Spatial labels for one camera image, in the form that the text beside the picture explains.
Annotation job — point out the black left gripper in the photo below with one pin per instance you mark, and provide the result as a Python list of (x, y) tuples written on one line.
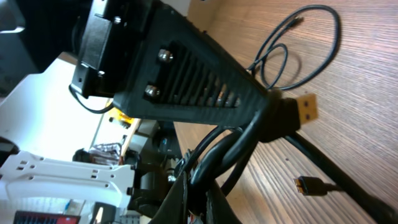
[(115, 51)]

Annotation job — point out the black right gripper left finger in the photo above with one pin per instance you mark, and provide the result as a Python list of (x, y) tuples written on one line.
[(174, 208)]

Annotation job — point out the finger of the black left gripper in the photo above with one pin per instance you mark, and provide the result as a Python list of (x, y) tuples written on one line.
[(181, 74)]

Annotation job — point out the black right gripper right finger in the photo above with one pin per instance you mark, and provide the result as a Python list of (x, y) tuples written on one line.
[(218, 210)]

